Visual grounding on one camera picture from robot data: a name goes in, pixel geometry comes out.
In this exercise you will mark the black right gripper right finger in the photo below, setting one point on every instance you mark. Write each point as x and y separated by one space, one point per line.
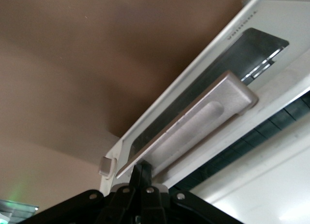
155 204

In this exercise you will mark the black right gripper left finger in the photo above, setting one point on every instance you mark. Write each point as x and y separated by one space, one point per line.
121 204

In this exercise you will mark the oven door with glass window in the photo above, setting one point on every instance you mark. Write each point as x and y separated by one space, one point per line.
278 18

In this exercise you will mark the white toaster oven body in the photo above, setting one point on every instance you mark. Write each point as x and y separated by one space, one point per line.
266 185

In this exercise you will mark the clear plastic stop bracket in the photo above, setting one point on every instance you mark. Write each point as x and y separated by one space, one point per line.
106 166

